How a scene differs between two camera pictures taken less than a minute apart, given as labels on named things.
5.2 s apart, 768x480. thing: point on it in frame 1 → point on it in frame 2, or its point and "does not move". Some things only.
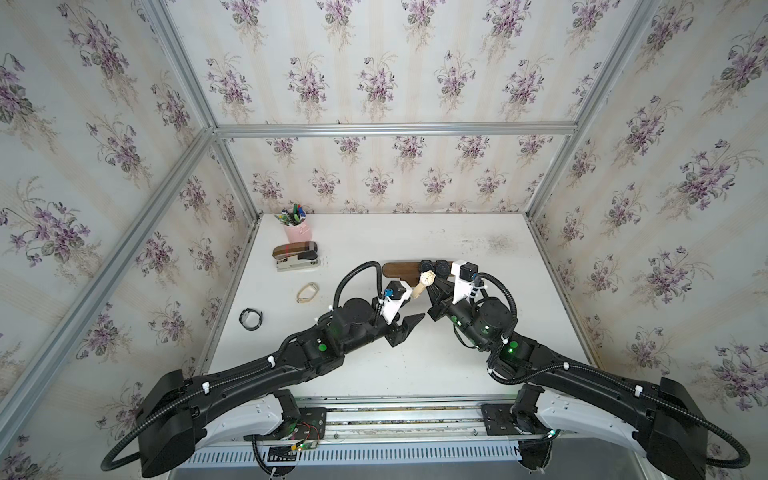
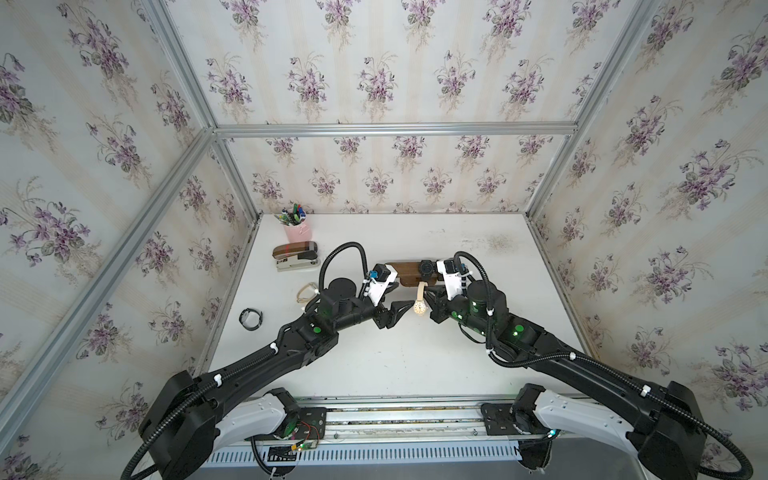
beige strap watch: [425, 280] → [420, 305]
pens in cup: [292, 219] does not move
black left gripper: [400, 333] → [392, 317]
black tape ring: [248, 310] does not move
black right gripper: [442, 291] does not move
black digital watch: [425, 266] does not move
